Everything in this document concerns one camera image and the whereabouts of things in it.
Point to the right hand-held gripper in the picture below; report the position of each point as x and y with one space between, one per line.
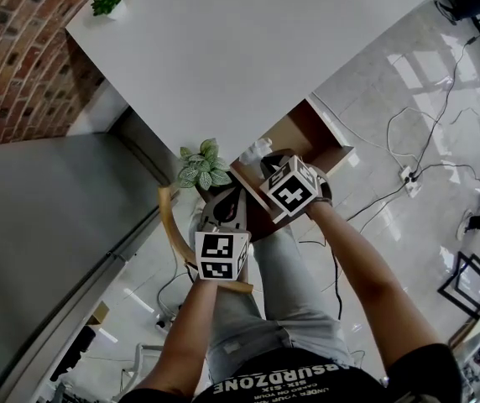
290 187

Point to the small cardboard box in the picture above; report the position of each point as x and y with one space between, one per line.
97 313

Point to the leafy variegated potted plant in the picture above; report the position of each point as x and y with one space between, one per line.
202 170

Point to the person's right forearm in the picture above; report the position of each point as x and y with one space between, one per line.
361 275

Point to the person's black printed t-shirt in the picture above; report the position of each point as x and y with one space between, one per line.
298 376

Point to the person's grey jeans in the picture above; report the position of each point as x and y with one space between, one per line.
273 309

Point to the white tissue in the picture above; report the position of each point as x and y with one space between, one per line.
252 153

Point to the wooden chair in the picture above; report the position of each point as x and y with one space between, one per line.
261 225

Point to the brown wooden drawer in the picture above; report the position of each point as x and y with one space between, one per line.
303 132

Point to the black metal frame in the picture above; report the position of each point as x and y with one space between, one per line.
450 272

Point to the small succulent in white pot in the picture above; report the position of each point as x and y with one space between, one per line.
105 1

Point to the white desk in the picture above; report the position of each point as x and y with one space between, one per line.
231 57

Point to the white power strip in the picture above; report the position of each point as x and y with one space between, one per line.
410 181

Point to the grey table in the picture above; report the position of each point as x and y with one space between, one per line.
47 225

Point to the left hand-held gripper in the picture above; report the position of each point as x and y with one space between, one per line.
219 254

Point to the person's left forearm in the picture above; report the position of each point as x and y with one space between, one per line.
181 330

